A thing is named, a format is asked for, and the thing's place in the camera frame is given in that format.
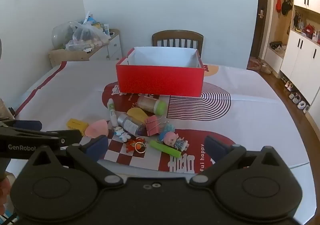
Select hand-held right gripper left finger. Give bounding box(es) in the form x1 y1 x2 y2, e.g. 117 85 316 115
26 135 124 187

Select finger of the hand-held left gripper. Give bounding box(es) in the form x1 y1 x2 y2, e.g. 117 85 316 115
0 127 83 147
0 119 42 132

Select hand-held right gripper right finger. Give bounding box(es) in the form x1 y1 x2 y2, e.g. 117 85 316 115
191 136 290 187

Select small yellow box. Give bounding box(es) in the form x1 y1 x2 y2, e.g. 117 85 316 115
66 118 89 136

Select pink disc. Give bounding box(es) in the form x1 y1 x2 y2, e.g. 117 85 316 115
84 119 109 138

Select small astronaut figurine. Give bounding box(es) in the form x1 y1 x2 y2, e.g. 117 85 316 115
114 126 131 142

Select white bottle with green label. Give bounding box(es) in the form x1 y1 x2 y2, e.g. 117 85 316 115
107 98 118 127

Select clear bottle with silver label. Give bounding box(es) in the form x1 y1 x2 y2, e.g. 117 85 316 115
117 113 147 137

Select doll with pink head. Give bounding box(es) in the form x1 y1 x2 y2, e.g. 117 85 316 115
159 131 189 152

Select green plastic bar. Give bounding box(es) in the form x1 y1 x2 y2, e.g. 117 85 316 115
149 140 182 158

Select yellow round disc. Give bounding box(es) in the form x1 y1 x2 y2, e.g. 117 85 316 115
127 107 149 124

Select pink binder clips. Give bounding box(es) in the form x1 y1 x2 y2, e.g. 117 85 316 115
145 115 167 137

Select toothpick jar with green lid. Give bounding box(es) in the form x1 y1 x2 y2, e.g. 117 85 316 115
137 95 167 116

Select red cardboard box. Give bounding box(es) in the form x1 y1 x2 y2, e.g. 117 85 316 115
115 47 205 98

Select person's left hand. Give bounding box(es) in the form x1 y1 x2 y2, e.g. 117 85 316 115
0 177 12 213

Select red doormat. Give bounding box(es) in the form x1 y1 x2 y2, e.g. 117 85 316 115
247 56 263 70

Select grey plastic bag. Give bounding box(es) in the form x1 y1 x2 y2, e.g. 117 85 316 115
52 22 75 49

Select row of shoes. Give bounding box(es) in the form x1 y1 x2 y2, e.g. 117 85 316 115
281 75 310 114

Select white drawer cabinet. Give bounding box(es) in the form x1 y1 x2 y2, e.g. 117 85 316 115
89 29 122 61

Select clear plastic bag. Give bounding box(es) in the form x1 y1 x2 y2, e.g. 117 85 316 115
65 22 110 52

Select blue yellow packet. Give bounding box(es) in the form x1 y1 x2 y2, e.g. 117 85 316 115
84 12 105 31

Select wooden chair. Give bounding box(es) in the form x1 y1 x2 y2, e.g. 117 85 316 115
152 30 204 59

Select colourful shelf clutter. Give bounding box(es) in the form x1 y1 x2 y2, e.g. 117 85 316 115
292 10 320 44

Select black hanging bag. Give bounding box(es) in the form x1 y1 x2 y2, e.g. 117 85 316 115
281 0 293 16

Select red keychain with ring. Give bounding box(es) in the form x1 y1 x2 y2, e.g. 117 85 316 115
125 137 148 154

